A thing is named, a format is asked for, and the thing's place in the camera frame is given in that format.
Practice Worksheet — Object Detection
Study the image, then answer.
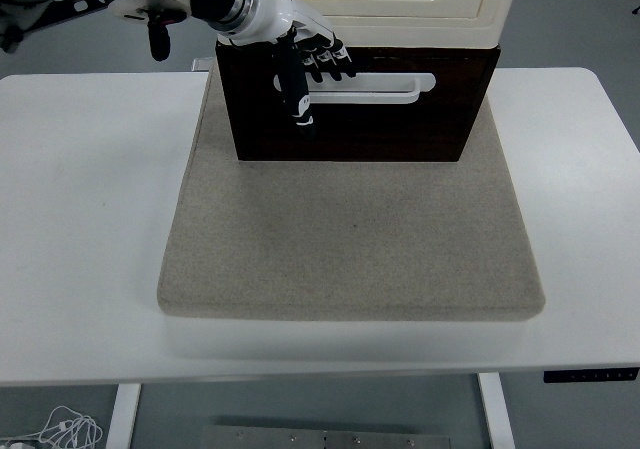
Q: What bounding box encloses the dark wooden drawer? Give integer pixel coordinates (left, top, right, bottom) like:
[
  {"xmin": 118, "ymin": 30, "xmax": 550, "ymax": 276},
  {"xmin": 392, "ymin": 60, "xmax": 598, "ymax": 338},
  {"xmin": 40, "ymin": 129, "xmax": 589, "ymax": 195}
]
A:
[{"xmin": 219, "ymin": 51, "xmax": 490, "ymax": 110}]

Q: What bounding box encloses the black table control panel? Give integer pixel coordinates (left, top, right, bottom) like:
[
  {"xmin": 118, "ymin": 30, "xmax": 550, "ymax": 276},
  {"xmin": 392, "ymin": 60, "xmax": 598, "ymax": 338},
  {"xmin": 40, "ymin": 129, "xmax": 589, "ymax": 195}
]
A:
[{"xmin": 543, "ymin": 366, "xmax": 640, "ymax": 385}]

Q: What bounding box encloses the white tangled cable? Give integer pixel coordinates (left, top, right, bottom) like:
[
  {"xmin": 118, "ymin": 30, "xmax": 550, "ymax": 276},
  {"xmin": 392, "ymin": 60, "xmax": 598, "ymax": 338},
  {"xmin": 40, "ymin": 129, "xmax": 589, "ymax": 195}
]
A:
[{"xmin": 9, "ymin": 404, "xmax": 104, "ymax": 449}]

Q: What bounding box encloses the cream plastic cabinet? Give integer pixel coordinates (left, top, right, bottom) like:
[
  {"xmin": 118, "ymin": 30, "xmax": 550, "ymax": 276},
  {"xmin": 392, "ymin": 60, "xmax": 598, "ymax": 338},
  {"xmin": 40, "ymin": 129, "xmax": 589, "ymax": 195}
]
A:
[{"xmin": 248, "ymin": 0, "xmax": 524, "ymax": 51}]

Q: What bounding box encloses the white drawer handle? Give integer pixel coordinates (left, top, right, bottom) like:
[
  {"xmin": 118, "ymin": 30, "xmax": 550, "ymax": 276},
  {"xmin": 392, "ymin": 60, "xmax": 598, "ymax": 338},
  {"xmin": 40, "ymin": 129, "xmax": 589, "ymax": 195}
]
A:
[{"xmin": 273, "ymin": 71, "xmax": 437, "ymax": 106}]

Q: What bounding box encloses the beige felt mat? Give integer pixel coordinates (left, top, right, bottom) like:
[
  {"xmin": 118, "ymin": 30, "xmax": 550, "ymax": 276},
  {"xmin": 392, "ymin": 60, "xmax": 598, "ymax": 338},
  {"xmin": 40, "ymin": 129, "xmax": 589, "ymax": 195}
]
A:
[{"xmin": 156, "ymin": 60, "xmax": 547, "ymax": 323}]

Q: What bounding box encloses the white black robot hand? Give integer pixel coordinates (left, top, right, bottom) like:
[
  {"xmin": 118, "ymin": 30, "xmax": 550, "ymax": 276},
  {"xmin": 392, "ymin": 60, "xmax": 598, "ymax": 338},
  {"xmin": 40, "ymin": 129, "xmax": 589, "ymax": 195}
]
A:
[{"xmin": 230, "ymin": 0, "xmax": 359, "ymax": 140}]

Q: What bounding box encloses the white table leg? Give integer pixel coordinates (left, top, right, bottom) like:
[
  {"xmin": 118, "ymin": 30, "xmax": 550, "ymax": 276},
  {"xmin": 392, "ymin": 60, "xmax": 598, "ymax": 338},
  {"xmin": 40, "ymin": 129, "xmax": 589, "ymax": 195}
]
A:
[
  {"xmin": 476, "ymin": 372, "xmax": 517, "ymax": 449},
  {"xmin": 105, "ymin": 383, "xmax": 143, "ymax": 449}
]

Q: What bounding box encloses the dark wooden drawer case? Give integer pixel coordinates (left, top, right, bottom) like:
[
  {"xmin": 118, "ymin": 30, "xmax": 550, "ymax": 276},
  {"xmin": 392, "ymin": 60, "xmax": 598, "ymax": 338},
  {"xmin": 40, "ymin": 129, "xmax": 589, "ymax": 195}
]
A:
[{"xmin": 215, "ymin": 39, "xmax": 502, "ymax": 163}]

